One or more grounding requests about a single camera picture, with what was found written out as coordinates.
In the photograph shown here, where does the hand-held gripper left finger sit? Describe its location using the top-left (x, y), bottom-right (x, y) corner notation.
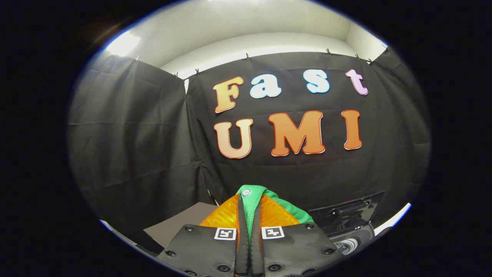
top-left (157, 194), bottom-right (251, 277)

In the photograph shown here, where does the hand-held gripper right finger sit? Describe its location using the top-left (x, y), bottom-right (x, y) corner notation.
top-left (251, 194), bottom-right (345, 277)

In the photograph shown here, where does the green polo shirt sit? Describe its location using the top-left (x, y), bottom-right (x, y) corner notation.
top-left (235, 185), bottom-right (314, 272)

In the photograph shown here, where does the white side table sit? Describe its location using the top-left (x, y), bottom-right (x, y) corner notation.
top-left (374, 202), bottom-right (412, 236)

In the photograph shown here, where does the black backdrop cloth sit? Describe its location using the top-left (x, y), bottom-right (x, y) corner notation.
top-left (67, 46), bottom-right (432, 247)

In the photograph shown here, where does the ceiling light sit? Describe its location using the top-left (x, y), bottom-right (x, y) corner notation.
top-left (105, 31), bottom-right (142, 58)

